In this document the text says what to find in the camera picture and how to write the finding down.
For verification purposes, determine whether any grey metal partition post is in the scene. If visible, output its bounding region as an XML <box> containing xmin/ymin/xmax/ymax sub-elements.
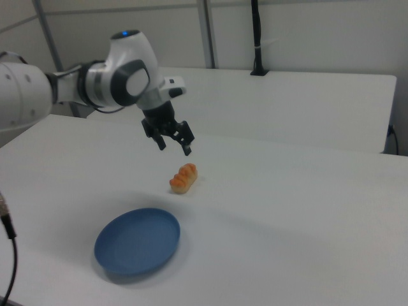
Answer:
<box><xmin>33</xmin><ymin>0</ymin><xmax>65</xmax><ymax>73</ymax></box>
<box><xmin>201</xmin><ymin>0</ymin><xmax>218</xmax><ymax>69</ymax></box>

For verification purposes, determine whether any blue round plate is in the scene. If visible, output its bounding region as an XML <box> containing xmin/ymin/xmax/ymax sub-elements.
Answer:
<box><xmin>93</xmin><ymin>207</ymin><xmax>182</xmax><ymax>277</ymax></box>

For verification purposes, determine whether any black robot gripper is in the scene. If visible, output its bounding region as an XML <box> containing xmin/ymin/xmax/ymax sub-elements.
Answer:
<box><xmin>140</xmin><ymin>101</ymin><xmax>196</xmax><ymax>157</ymax></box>

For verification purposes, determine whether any orange toy bread loaf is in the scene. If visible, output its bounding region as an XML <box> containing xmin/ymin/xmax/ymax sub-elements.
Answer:
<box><xmin>169</xmin><ymin>162</ymin><xmax>199</xmax><ymax>195</ymax></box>

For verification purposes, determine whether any black camera cable with plug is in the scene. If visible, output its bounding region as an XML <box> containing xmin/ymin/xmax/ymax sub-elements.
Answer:
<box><xmin>0</xmin><ymin>191</ymin><xmax>18</xmax><ymax>306</ymax></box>

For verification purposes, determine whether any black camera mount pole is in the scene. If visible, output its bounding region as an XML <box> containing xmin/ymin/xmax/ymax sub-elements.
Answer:
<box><xmin>249</xmin><ymin>0</ymin><xmax>270</xmax><ymax>77</ymax></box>

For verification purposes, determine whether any black power cable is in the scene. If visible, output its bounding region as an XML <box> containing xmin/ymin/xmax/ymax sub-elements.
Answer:
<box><xmin>386</xmin><ymin>125</ymin><xmax>400</xmax><ymax>157</ymax></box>

